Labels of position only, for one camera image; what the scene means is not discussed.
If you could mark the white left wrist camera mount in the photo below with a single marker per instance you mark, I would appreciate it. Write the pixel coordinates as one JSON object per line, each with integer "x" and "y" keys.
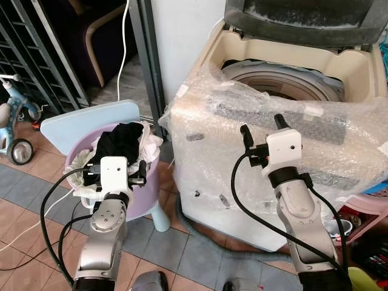
{"x": 114, "y": 173}

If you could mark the beige top-load washing machine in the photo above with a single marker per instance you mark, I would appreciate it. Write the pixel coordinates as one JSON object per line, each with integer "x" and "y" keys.
{"x": 209, "y": 206}

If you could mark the yellow-green plastic bin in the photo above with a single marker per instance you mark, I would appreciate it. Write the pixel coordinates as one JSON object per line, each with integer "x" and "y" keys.
{"x": 362, "y": 282}

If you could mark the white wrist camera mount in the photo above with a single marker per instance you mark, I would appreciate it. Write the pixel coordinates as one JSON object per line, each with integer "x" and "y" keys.
{"x": 114, "y": 173}
{"x": 284, "y": 148}

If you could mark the turquoise clothes hangers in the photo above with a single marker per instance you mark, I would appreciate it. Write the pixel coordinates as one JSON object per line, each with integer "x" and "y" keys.
{"x": 384, "y": 51}

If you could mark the clear bubble wrap sheet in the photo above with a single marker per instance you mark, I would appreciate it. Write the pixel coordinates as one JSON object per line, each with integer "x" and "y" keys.
{"x": 206, "y": 130}

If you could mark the dark armchair with wooden arm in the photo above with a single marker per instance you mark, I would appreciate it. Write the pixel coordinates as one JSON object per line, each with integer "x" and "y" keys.
{"x": 73, "y": 30}

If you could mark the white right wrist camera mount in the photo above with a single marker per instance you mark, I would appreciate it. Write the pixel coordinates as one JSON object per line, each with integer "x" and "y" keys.
{"x": 284, "y": 148}

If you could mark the black metal grille gate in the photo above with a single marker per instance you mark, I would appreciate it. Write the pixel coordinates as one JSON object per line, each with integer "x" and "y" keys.
{"x": 24, "y": 42}

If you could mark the light blue plastic stool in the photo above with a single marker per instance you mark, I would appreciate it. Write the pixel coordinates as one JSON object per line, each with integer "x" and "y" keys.
{"x": 79, "y": 124}

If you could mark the light blue child tricycle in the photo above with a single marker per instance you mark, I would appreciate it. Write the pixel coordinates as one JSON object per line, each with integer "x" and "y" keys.
{"x": 21, "y": 151}

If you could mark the blue plastic basin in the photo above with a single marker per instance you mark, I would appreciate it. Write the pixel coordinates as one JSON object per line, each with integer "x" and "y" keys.
{"x": 377, "y": 187}

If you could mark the grey right robot foot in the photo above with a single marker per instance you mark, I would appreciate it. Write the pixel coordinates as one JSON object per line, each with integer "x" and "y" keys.
{"x": 241, "y": 285}

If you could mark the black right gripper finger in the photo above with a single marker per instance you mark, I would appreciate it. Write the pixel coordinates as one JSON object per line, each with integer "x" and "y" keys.
{"x": 282, "y": 123}
{"x": 247, "y": 136}

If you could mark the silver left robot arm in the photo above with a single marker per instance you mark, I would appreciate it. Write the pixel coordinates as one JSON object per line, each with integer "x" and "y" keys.
{"x": 102, "y": 242}

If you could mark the black garment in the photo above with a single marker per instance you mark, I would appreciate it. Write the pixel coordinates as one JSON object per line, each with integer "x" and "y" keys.
{"x": 121, "y": 140}

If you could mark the black and red tool case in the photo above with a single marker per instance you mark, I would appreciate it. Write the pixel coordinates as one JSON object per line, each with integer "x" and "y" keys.
{"x": 371, "y": 251}

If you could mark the grey metal door frame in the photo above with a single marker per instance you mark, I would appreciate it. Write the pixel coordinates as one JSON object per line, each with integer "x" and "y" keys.
{"x": 148, "y": 60}

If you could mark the grey robot foot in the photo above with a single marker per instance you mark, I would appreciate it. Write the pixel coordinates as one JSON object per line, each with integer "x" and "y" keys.
{"x": 150, "y": 282}
{"x": 241, "y": 285}

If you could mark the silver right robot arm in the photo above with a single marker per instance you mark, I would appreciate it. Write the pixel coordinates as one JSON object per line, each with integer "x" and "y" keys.
{"x": 303, "y": 230}

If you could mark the purple plastic laundry basket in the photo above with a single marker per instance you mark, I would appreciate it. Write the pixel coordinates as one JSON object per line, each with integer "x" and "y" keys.
{"x": 148, "y": 188}

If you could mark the grey left robot foot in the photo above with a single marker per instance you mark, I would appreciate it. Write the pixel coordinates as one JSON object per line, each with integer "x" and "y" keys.
{"x": 150, "y": 282}

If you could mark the pink plastic basin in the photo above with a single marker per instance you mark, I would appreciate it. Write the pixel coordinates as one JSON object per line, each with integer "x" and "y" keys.
{"x": 370, "y": 203}

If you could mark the dark grey washer lid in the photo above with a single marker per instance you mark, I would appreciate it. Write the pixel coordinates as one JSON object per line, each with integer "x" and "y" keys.
{"x": 297, "y": 15}

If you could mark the white garment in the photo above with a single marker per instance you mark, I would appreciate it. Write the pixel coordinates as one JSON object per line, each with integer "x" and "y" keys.
{"x": 150, "y": 145}

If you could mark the metal cup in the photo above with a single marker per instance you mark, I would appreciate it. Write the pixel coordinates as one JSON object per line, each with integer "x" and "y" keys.
{"x": 338, "y": 227}

